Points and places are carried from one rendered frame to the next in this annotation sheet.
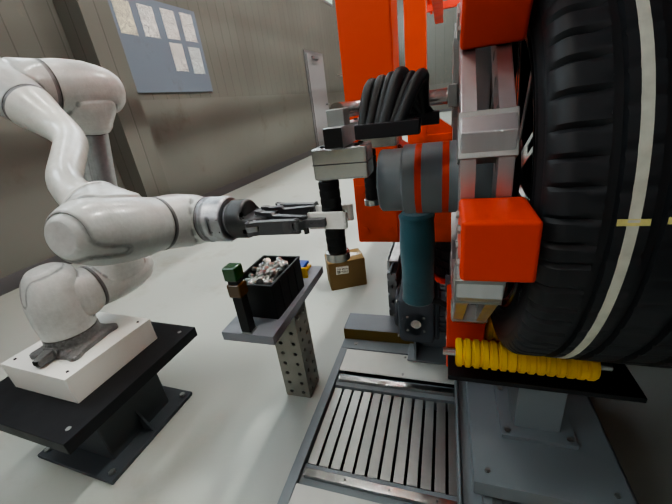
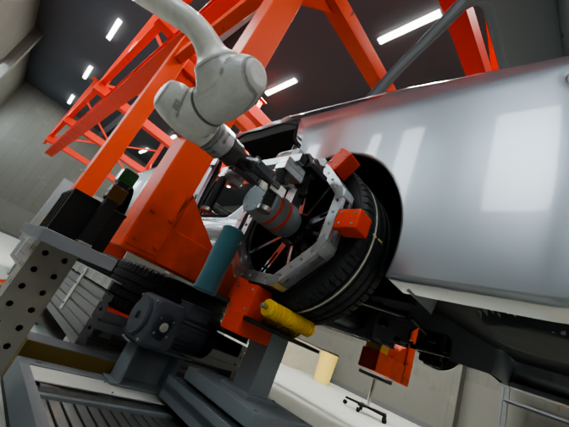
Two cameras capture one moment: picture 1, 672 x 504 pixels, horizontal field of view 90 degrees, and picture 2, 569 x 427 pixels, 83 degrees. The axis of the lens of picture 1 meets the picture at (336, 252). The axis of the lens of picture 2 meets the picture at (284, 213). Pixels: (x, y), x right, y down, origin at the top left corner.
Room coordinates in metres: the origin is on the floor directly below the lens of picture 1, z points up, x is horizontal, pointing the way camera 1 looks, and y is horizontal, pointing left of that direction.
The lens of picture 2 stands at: (0.04, 0.75, 0.43)
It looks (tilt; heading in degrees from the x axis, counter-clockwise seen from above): 21 degrees up; 301
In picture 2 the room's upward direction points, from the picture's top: 24 degrees clockwise
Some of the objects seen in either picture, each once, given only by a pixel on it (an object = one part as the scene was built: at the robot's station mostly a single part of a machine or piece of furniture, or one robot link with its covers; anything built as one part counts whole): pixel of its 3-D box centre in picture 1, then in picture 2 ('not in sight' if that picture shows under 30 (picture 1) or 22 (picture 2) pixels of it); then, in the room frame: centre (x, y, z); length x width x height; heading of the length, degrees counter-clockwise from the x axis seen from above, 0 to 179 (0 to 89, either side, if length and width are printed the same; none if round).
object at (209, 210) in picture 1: (222, 219); (218, 141); (0.64, 0.22, 0.83); 0.09 x 0.06 x 0.09; 160
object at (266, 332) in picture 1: (279, 297); (63, 243); (0.99, 0.21, 0.44); 0.43 x 0.17 x 0.03; 160
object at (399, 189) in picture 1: (432, 178); (273, 211); (0.67, -0.21, 0.85); 0.21 x 0.14 x 0.14; 70
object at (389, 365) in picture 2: not in sight; (384, 354); (0.41, -2.45, 0.69); 0.52 x 0.17 x 0.35; 70
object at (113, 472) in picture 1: (105, 394); not in sight; (0.95, 0.90, 0.15); 0.50 x 0.50 x 0.30; 68
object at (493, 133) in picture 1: (470, 176); (284, 220); (0.65, -0.28, 0.85); 0.54 x 0.07 x 0.54; 160
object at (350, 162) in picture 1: (343, 160); (290, 169); (0.56, -0.03, 0.93); 0.09 x 0.05 x 0.05; 70
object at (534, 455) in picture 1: (535, 387); (259, 367); (0.59, -0.44, 0.32); 0.40 x 0.30 x 0.28; 160
